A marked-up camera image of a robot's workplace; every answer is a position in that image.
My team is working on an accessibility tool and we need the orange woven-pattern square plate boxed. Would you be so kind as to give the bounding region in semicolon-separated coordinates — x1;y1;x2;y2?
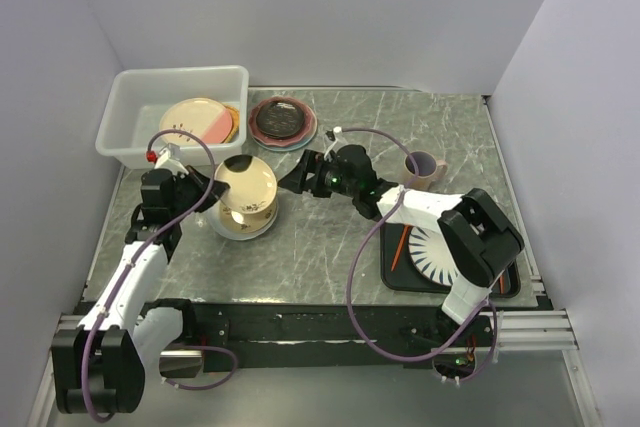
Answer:
224;103;240;143

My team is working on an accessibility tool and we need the black round patterned plate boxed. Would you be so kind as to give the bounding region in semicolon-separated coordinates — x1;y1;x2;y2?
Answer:
255;100;306;139

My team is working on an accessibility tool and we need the cream and pink round plate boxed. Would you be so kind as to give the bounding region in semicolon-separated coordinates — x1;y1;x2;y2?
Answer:
159;98;234;145

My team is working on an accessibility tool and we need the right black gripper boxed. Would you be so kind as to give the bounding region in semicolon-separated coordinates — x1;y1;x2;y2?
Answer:
279;149;359;198

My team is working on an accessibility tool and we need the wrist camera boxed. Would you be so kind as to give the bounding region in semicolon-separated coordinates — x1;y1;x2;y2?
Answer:
146;143;187;175
323;126;346;160

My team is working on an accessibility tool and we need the pink scalloped plate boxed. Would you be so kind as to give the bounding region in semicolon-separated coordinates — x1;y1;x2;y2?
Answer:
248;96;318;152

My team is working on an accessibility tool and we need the translucent white plastic bin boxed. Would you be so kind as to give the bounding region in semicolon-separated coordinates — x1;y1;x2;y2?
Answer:
95;65;249;169

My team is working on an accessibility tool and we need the cream bowl with dark blotch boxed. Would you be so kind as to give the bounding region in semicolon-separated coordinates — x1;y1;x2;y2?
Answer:
215;154;278;214

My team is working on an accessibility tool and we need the cream plate with small motifs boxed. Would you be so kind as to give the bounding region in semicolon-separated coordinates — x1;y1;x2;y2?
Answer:
219;200;277;234

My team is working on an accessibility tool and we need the white plate with blue stripes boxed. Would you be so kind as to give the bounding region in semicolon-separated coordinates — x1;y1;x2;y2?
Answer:
408;227;459;287

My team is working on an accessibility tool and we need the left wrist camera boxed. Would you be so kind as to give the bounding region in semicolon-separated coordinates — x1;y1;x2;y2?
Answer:
146;143;187;175

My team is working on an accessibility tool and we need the white plate under bowl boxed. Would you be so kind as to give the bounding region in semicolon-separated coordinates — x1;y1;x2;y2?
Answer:
205;202;277;241

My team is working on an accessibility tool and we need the aluminium rail frame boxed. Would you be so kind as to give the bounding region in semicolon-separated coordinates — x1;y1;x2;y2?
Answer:
24;81;601;427

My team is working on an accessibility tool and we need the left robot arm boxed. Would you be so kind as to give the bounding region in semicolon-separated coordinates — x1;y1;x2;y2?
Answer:
51;167;230;422

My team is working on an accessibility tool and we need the black rectangular serving tray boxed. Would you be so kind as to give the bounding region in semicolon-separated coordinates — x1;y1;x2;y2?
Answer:
379;221;522;297

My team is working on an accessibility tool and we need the beige mug with purple interior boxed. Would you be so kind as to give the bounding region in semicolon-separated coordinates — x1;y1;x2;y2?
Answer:
402;151;448;191

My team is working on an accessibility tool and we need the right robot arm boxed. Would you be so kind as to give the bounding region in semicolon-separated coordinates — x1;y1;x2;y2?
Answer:
278;144;524;345

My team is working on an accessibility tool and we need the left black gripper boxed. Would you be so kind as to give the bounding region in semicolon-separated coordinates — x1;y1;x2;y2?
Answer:
169;164;228;220

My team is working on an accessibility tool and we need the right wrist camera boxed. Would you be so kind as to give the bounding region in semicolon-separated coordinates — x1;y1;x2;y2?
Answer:
323;126;346;160

